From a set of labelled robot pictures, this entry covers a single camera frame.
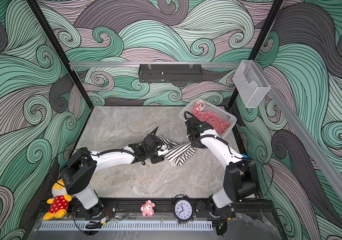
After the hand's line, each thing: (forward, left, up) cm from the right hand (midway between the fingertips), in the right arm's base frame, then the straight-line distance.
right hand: (202, 144), depth 85 cm
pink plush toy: (-31, +29, -8) cm, 44 cm away
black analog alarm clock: (-31, +12, -8) cm, 35 cm away
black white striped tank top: (-5, +14, -3) cm, 15 cm away
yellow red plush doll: (-30, +72, -5) cm, 78 cm away
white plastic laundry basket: (+33, -13, -5) cm, 36 cm away
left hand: (-1, +23, -5) cm, 24 cm away
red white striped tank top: (+21, -18, -8) cm, 29 cm away
